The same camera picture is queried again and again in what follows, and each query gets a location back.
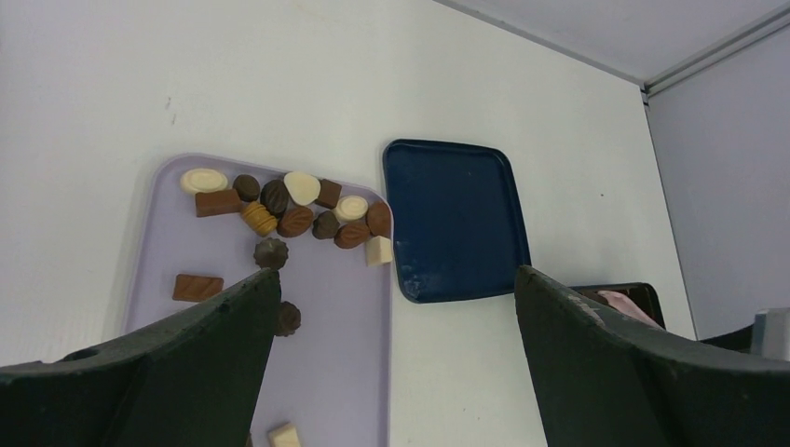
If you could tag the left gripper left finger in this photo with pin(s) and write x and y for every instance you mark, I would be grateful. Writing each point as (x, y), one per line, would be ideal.
(191, 379)

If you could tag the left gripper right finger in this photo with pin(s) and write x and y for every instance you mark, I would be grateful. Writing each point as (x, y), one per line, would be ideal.
(602, 378)

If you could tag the lilac tray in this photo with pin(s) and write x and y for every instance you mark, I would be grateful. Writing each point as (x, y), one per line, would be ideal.
(331, 378)

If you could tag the brown bar chocolate lower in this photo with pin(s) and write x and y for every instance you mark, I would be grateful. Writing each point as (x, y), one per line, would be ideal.
(196, 289)

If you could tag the brown bar chocolate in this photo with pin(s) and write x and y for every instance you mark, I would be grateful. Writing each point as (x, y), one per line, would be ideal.
(217, 203)
(196, 289)

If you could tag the white block chocolate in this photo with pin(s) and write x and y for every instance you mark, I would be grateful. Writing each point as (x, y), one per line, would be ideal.
(284, 436)

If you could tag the dark fluted chocolate lower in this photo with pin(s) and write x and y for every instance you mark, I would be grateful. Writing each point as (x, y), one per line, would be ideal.
(289, 319)

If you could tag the dark fluted chocolate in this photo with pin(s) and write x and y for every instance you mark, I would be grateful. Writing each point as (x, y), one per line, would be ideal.
(271, 253)
(289, 319)

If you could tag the dark fluted chocolate upper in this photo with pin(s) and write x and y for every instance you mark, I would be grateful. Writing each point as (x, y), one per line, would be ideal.
(271, 253)

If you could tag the caramel ridged chocolate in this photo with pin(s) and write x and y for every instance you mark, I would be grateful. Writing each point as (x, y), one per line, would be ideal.
(259, 219)

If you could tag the brown leaf chocolate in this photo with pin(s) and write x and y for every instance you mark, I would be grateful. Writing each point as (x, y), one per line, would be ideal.
(295, 222)
(351, 235)

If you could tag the dark ribbed chocolate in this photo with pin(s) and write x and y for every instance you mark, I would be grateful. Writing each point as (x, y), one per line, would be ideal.
(275, 197)

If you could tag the dark small chocolate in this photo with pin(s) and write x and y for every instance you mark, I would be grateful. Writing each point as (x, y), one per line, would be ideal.
(326, 226)

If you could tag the dark round chocolate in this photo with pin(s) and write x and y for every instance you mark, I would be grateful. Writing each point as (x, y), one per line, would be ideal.
(247, 187)

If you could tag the white oval chocolate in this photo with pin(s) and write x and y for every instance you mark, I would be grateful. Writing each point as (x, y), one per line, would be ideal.
(203, 180)

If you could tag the brown leaf chocolate lower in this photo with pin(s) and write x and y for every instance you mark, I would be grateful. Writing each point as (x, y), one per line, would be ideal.
(351, 235)

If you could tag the white heart chocolate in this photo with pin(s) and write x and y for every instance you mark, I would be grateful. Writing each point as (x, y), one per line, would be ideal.
(303, 188)

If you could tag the white cube chocolate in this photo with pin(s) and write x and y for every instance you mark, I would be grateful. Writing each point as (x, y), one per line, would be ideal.
(378, 251)

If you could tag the brown square chocolate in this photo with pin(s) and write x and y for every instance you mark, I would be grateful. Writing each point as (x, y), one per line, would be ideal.
(329, 194)

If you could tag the white swirl chocolate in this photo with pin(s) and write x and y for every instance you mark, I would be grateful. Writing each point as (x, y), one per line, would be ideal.
(350, 208)

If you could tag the brown oval chocolate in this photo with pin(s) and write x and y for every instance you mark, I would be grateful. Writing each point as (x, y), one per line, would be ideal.
(378, 218)

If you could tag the dark blue box lid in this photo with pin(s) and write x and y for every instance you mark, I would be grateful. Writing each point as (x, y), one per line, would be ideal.
(458, 225)

